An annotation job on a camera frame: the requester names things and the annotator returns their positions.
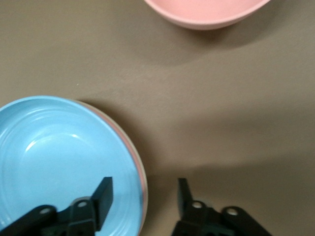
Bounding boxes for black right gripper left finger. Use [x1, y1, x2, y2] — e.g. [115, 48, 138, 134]
[0, 177, 114, 236]

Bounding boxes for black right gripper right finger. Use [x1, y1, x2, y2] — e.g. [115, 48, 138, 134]
[171, 178, 271, 236]

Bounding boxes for beige plate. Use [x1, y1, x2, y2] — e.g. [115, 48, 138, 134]
[73, 99, 149, 236]

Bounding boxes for pink bowl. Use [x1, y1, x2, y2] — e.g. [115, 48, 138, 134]
[142, 0, 271, 30]

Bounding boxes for pink plate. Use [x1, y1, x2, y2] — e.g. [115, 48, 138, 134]
[98, 110, 145, 236]

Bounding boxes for blue plate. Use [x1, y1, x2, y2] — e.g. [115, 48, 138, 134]
[0, 95, 145, 236]

